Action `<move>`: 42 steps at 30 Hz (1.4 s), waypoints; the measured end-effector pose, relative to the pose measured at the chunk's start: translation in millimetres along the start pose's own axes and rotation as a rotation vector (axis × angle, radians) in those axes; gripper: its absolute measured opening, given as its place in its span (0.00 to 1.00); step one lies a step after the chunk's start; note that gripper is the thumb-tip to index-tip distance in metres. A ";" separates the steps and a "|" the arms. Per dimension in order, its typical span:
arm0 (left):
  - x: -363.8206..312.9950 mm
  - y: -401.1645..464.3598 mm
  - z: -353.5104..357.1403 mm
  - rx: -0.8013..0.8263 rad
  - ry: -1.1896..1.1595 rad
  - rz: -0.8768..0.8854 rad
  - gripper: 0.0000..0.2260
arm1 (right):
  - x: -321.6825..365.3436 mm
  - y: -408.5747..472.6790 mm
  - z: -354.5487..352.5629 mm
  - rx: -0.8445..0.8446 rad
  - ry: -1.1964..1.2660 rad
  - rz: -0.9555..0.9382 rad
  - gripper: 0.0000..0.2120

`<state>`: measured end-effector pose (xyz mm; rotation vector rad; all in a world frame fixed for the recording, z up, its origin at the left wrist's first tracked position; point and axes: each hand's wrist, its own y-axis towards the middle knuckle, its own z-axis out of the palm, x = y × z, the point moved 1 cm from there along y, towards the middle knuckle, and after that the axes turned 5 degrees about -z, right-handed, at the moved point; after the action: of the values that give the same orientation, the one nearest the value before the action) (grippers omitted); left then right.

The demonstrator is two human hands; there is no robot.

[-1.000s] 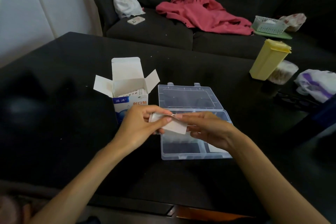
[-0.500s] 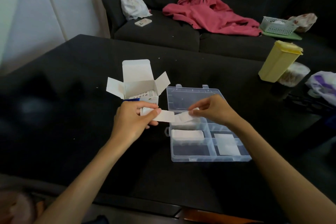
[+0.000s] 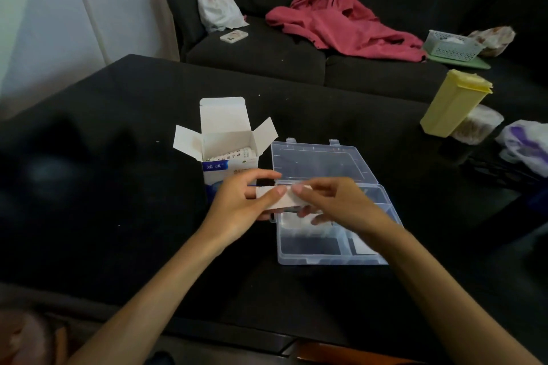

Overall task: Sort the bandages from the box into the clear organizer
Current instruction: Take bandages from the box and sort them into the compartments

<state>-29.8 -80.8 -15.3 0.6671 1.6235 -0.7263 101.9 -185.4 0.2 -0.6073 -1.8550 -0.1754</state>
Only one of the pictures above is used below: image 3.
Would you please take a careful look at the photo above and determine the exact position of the white smartphone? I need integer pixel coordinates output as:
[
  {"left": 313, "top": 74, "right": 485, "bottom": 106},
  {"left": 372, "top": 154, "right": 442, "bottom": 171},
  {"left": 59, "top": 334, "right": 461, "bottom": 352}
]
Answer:
[{"left": 219, "top": 29, "right": 249, "bottom": 44}]

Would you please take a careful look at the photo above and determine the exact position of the black fabric sofa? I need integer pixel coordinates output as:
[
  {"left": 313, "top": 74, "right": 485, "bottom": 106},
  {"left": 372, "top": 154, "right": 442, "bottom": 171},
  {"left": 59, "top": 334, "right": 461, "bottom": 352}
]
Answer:
[{"left": 166, "top": 0, "right": 548, "bottom": 121}]

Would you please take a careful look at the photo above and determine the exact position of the stack of bandage packets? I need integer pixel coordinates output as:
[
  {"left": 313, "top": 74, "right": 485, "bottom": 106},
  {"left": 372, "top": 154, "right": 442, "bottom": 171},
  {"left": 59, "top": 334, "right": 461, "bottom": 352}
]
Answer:
[{"left": 208, "top": 147, "right": 256, "bottom": 163}]

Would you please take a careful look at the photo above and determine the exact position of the person's right hand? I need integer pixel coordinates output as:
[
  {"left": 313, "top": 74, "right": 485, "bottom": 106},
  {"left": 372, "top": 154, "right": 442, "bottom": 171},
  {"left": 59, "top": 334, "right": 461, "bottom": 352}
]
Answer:
[{"left": 291, "top": 177, "right": 400, "bottom": 248}]

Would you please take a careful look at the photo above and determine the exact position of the person's right forearm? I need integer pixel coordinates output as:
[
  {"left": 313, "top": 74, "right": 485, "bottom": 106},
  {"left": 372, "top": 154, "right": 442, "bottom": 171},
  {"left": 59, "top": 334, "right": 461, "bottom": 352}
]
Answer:
[{"left": 367, "top": 225, "right": 545, "bottom": 365}]

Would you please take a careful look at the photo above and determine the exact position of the open white cardboard box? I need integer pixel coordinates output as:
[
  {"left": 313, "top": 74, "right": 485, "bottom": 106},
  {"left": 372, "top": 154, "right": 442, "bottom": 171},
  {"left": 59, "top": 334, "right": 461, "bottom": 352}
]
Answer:
[{"left": 173, "top": 96, "right": 279, "bottom": 204}]

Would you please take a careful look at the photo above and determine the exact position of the green plastic tray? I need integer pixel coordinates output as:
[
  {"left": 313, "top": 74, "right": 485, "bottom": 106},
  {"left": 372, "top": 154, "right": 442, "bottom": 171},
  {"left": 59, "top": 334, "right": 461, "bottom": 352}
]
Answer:
[{"left": 426, "top": 53, "right": 491, "bottom": 70}]

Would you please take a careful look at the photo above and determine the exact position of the grey-green plastic basket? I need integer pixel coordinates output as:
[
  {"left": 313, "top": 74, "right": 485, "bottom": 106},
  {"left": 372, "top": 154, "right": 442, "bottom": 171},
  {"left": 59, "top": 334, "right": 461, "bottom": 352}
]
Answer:
[{"left": 422, "top": 29, "right": 486, "bottom": 62}]

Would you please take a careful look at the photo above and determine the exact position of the clear jar of cotton swabs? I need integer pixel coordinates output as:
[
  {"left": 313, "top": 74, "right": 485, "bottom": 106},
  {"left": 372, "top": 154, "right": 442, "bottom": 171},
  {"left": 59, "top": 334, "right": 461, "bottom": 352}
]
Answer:
[{"left": 451, "top": 104, "right": 505, "bottom": 146}]

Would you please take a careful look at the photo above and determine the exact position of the purple and white plastic bag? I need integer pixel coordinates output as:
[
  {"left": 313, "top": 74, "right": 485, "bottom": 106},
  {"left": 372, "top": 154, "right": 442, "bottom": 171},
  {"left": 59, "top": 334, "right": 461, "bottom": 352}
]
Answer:
[{"left": 496, "top": 119, "right": 548, "bottom": 178}]

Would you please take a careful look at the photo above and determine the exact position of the clear plastic organizer box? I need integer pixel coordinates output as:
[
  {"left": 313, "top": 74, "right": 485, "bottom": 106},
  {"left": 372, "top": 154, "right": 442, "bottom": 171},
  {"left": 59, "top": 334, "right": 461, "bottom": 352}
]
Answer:
[{"left": 270, "top": 137, "right": 403, "bottom": 266}]

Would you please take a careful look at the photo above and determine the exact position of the white bag with pink handles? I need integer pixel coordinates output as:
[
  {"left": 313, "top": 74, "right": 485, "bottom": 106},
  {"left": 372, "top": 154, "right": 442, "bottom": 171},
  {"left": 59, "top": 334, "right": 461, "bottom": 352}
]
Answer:
[{"left": 197, "top": 0, "right": 249, "bottom": 33}]

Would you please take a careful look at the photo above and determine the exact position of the person's left forearm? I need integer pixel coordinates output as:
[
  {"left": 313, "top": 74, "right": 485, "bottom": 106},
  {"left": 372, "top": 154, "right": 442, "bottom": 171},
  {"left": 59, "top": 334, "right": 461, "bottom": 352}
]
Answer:
[{"left": 68, "top": 224, "right": 228, "bottom": 365}]

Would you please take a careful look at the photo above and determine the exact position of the red garment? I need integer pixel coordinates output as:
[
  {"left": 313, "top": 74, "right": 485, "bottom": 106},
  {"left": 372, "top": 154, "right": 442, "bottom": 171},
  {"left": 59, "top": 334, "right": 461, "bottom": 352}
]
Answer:
[{"left": 265, "top": 0, "right": 427, "bottom": 63}]

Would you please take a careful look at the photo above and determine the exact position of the white adhesive bandage strip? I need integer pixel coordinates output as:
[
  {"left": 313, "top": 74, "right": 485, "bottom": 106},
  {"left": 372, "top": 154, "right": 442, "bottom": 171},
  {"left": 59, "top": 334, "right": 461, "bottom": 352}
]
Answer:
[{"left": 255, "top": 184, "right": 314, "bottom": 212}]

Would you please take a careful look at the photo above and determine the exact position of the yellow plastic container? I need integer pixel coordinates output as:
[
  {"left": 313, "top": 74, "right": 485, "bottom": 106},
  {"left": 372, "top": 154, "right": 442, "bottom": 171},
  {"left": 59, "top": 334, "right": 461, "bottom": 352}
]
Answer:
[{"left": 420, "top": 69, "right": 494, "bottom": 139}]

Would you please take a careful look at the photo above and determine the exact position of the person's left hand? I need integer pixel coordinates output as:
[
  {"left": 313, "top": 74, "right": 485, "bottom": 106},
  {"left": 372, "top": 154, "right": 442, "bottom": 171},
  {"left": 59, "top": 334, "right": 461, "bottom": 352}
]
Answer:
[{"left": 200, "top": 169, "right": 288, "bottom": 250}]

